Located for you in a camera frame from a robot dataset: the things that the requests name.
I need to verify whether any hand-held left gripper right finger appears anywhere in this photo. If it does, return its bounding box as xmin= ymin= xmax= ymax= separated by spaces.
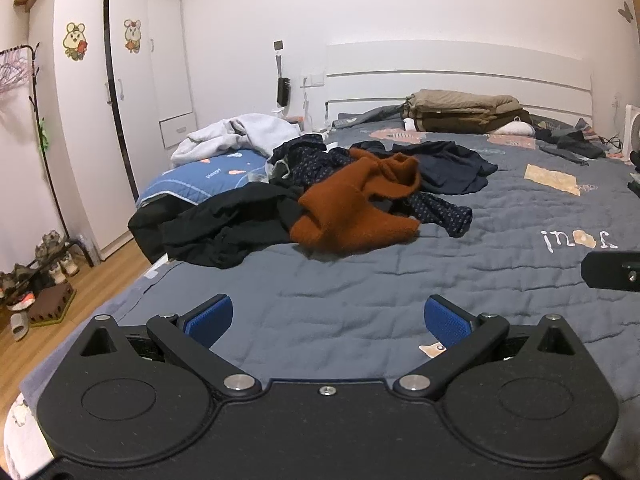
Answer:
xmin=392 ymin=295 xmax=585 ymax=402

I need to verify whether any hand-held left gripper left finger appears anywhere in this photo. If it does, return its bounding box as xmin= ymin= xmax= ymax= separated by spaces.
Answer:
xmin=79 ymin=294 xmax=264 ymax=401

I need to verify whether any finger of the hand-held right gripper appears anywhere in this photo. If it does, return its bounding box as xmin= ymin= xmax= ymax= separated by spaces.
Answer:
xmin=581 ymin=250 xmax=640 ymax=293

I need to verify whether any brown fuzzy sweater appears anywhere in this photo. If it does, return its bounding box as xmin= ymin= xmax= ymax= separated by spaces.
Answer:
xmin=290 ymin=147 xmax=423 ymax=256

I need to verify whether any dark grey clothes pile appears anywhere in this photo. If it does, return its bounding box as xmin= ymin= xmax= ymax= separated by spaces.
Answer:
xmin=535 ymin=127 xmax=608 ymax=166

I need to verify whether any black garment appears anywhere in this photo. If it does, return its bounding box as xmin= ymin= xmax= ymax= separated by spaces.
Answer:
xmin=127 ymin=182 xmax=306 ymax=268

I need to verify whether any bed with grey quilt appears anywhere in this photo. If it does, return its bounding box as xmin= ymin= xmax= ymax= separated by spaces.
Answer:
xmin=0 ymin=105 xmax=640 ymax=480

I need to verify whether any navy dotted shirt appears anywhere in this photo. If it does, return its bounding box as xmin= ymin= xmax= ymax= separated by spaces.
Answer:
xmin=267 ymin=134 xmax=473 ymax=238

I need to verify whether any black shoe rack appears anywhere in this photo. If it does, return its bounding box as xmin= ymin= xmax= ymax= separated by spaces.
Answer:
xmin=27 ymin=239 xmax=96 ymax=273

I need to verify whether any blue printed pillow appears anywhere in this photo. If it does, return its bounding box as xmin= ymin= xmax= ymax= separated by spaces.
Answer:
xmin=135 ymin=150 xmax=273 ymax=208

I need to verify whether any dark navy garment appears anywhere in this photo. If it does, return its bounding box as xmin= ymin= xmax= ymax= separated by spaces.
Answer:
xmin=350 ymin=141 xmax=498 ymax=196

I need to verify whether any brown box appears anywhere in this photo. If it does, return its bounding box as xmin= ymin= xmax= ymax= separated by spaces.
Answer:
xmin=27 ymin=282 xmax=77 ymax=327

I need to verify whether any white plush cloth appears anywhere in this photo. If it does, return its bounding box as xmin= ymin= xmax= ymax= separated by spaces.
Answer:
xmin=490 ymin=120 xmax=536 ymax=137

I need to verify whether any row of shoes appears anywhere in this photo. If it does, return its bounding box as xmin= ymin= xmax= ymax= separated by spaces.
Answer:
xmin=0 ymin=230 xmax=81 ymax=313

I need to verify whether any white hoodie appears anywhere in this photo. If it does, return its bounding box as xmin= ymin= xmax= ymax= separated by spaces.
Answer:
xmin=170 ymin=114 xmax=303 ymax=168

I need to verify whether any grey slipper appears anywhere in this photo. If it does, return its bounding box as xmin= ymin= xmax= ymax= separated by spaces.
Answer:
xmin=10 ymin=310 xmax=32 ymax=342

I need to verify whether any olive folded blanket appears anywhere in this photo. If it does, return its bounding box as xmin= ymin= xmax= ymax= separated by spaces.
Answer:
xmin=404 ymin=108 xmax=533 ymax=135

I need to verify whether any white wardrobe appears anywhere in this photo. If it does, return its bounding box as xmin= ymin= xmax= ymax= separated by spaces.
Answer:
xmin=27 ymin=0 xmax=197 ymax=261

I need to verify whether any grey pillow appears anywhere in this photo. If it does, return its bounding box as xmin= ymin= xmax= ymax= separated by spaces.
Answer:
xmin=332 ymin=105 xmax=407 ymax=129

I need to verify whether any white headboard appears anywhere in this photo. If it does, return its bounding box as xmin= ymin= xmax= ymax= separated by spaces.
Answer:
xmin=325 ymin=40 xmax=594 ymax=133

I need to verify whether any white bear sticker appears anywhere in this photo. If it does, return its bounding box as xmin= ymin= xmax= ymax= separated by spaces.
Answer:
xmin=124 ymin=19 xmax=143 ymax=54

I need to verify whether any black coat rack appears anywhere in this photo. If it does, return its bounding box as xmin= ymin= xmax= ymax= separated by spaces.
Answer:
xmin=0 ymin=44 xmax=96 ymax=267

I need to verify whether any yellow bear sticker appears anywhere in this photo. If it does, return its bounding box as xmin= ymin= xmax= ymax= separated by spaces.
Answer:
xmin=62 ymin=22 xmax=89 ymax=61

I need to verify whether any bunch of pink hangers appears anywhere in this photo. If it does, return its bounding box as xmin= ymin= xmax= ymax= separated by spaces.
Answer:
xmin=0 ymin=49 xmax=32 ymax=94

